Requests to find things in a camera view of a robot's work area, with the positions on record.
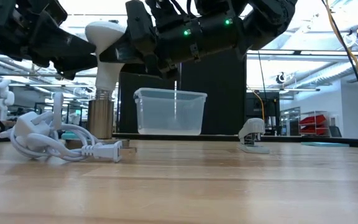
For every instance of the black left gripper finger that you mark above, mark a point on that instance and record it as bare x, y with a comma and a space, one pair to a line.
61, 46
76, 65

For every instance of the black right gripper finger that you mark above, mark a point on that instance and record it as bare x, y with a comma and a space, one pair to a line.
120, 53

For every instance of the white lightbulb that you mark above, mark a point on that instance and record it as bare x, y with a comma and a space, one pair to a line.
104, 34

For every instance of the brass lamp socket base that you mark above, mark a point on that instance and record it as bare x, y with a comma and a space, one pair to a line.
100, 119

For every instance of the black room divider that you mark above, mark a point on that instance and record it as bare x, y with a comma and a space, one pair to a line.
222, 93

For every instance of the clear plastic bin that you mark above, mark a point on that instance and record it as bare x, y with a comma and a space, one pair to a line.
169, 112

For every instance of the grey stapler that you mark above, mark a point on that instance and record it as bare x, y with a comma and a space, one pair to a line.
252, 127

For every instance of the black equipment rack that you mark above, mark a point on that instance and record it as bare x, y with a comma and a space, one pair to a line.
270, 109

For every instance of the shelf with red bins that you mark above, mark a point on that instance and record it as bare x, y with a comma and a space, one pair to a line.
314, 119

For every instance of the blue sticky note pad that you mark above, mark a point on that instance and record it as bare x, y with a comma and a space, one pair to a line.
325, 144

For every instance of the black office chair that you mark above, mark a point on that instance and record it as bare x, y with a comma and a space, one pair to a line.
336, 132

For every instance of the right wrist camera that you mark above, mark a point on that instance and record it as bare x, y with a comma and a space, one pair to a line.
166, 11

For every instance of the black aluminium table frame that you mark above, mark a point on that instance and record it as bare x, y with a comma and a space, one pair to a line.
197, 137

